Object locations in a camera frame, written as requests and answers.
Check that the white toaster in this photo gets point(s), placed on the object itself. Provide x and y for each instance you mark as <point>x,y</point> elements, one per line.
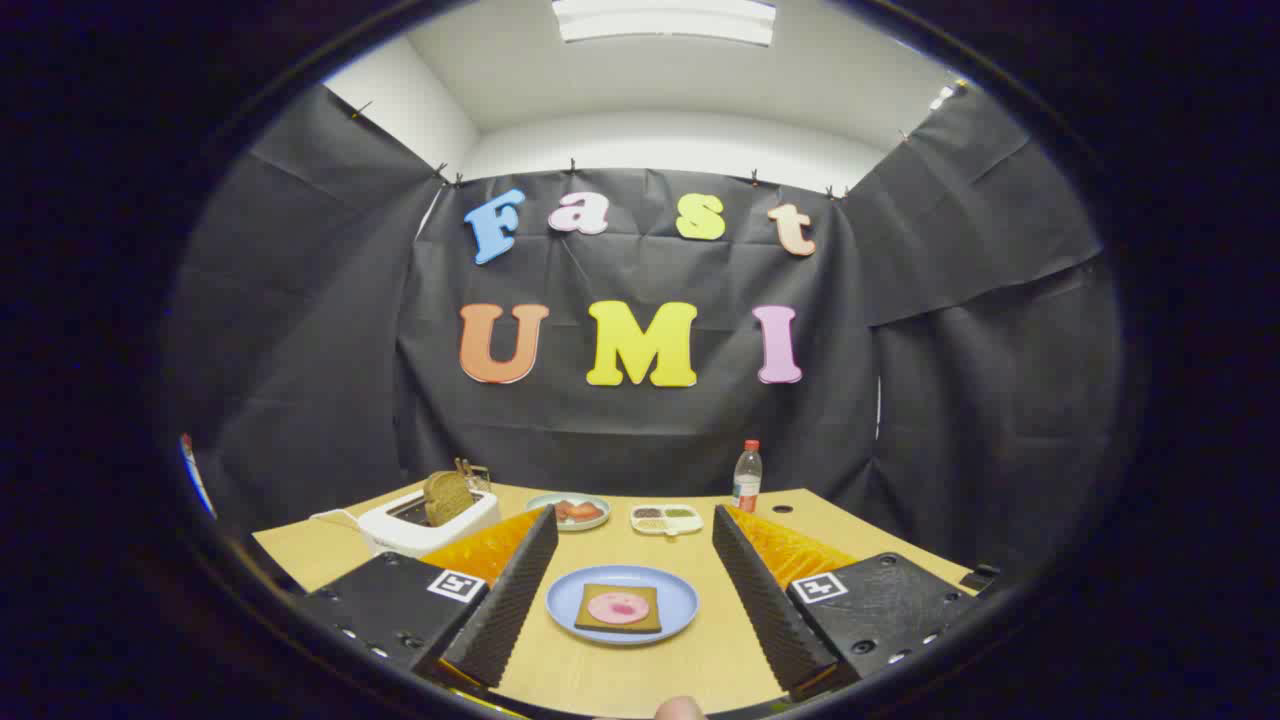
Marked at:
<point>400,532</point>

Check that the red tomato slice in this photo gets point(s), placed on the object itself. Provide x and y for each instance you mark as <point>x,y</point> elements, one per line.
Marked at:
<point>586,511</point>

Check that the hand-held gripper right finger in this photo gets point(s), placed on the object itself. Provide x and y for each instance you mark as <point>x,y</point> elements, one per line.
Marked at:
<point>765,600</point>

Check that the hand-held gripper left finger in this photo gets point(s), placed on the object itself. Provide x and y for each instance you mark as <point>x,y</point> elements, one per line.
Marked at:
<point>510,600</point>

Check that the grey-green round plate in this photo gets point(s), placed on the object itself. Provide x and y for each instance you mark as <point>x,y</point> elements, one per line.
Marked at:
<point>540,515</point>

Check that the small black table clamp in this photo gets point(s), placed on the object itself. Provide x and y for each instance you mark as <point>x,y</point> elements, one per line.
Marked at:
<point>980,578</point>

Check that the square tan bread slice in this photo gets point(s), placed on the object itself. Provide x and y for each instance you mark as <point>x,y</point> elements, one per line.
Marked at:
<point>590,622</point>

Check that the white red object beside table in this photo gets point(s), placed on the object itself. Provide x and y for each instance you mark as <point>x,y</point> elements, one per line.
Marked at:
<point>197,480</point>

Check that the black backdrop cloth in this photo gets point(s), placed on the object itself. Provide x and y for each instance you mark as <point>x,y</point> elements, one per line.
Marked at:
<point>650,440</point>

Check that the blue round plate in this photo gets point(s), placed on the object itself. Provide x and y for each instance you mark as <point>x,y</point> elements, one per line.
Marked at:
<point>566,600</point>

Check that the small ceiling light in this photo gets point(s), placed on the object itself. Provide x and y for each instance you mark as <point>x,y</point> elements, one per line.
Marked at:
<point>945,95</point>

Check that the clear bottle with red cap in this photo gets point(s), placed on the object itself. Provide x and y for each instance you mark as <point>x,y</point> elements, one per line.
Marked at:
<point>746,482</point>

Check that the white divided condiment tray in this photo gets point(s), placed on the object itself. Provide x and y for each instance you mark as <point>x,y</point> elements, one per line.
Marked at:
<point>667,519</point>

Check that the pink ham slice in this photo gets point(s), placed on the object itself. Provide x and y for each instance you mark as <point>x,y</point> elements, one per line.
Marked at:
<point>618,607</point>

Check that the long ceiling light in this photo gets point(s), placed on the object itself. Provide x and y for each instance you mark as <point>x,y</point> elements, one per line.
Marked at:
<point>665,20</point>

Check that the dark toasted bread slice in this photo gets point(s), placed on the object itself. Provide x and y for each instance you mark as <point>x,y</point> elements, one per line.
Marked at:
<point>447,497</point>

